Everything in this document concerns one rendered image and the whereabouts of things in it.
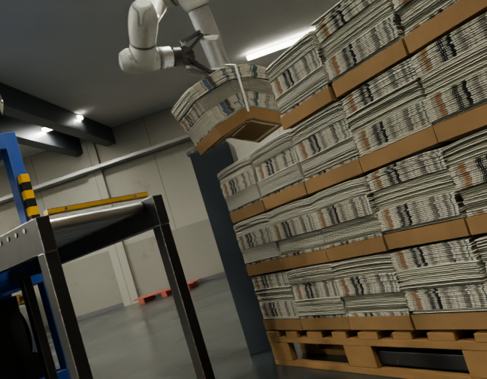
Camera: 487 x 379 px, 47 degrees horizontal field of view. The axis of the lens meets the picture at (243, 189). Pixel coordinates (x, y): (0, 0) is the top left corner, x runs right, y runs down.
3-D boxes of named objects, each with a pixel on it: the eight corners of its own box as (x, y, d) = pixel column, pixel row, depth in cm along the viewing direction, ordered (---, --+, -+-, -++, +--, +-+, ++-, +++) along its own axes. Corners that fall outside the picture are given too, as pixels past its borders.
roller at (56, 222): (148, 209, 226) (142, 198, 227) (41, 231, 191) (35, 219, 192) (142, 215, 229) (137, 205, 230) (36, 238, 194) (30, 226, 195)
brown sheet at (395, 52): (423, 82, 181) (418, 70, 181) (500, 42, 156) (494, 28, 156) (335, 98, 161) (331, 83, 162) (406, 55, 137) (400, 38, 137)
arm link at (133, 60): (161, 77, 225) (161, 47, 216) (122, 81, 220) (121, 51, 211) (154, 62, 232) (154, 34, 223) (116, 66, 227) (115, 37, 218)
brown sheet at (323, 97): (366, 113, 206) (362, 101, 207) (421, 83, 181) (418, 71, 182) (282, 130, 188) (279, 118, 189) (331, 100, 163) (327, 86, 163)
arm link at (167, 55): (158, 73, 229) (172, 71, 231) (162, 65, 220) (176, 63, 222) (154, 52, 229) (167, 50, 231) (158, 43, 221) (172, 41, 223)
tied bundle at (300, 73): (367, 114, 207) (347, 56, 209) (424, 84, 181) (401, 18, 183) (283, 132, 188) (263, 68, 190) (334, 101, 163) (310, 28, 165)
